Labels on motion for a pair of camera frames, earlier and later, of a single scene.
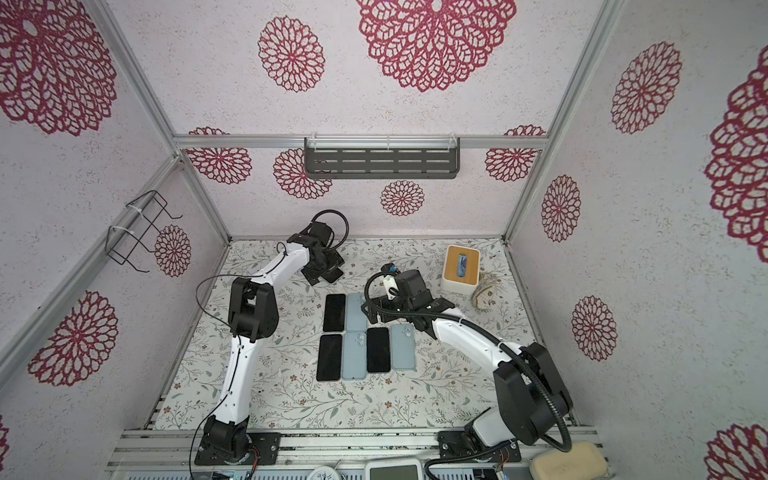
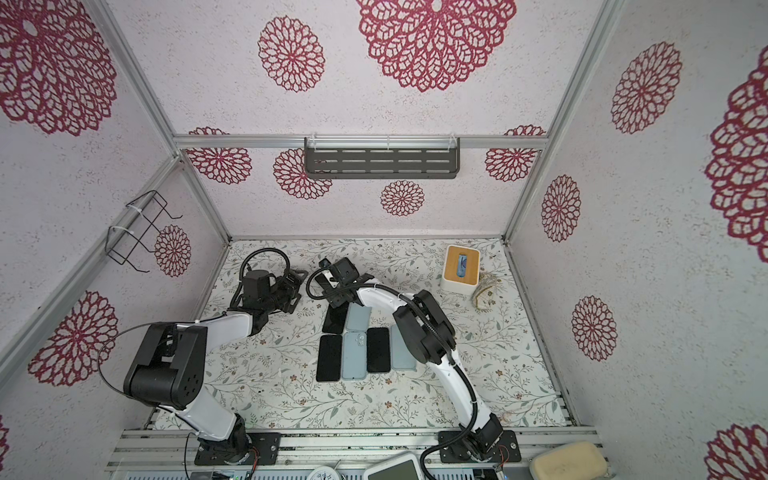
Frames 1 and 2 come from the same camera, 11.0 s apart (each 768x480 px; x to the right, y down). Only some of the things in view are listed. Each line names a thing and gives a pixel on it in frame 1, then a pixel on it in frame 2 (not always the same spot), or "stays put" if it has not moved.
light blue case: (356, 319) stays put
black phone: (334, 313) stays put
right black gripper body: (392, 309) to (337, 294)
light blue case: (402, 347) stays put
